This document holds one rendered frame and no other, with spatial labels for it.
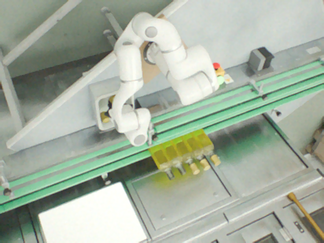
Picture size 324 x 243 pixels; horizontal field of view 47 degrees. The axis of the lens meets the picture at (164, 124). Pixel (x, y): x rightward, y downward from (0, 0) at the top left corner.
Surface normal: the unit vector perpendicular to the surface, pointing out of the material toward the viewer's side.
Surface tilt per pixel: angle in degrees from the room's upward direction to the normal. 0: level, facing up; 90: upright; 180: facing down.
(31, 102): 90
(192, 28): 0
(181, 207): 90
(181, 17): 0
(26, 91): 90
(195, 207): 90
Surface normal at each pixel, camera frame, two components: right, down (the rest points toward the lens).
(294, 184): 0.04, -0.62
